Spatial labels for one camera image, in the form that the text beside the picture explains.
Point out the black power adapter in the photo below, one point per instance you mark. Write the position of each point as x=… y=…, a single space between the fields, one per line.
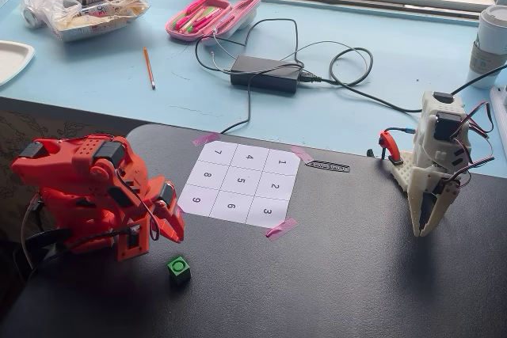
x=266 y=74

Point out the white leader gripper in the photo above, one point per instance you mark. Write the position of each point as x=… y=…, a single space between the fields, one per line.
x=423 y=187

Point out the white paper coffee cup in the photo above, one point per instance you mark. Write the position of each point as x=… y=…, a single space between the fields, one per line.
x=489 y=37

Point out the orange pencil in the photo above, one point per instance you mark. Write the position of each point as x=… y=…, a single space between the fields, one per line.
x=149 y=69

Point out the numbered grid paper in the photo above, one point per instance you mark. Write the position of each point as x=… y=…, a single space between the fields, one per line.
x=237 y=181

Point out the pink pen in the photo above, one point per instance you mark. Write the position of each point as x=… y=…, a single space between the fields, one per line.
x=202 y=1

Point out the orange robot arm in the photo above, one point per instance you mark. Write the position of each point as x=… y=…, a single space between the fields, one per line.
x=79 y=195

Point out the orange table clamp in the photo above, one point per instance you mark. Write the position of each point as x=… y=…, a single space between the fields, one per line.
x=390 y=146

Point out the pink white flat device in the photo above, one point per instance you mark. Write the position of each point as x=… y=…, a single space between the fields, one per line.
x=222 y=17

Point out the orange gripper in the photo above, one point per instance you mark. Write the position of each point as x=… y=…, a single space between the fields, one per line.
x=169 y=222

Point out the white paper plate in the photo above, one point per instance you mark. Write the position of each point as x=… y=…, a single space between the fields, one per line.
x=12 y=61

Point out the white power strip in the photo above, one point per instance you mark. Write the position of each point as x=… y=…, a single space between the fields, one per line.
x=500 y=100

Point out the pink tape piece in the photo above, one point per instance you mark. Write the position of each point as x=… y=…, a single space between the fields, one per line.
x=206 y=139
x=281 y=228
x=302 y=154
x=179 y=211

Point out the green cube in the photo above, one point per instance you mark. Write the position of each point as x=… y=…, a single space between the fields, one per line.
x=178 y=270

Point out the printed food carton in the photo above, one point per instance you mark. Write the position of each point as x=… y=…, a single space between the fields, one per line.
x=99 y=28

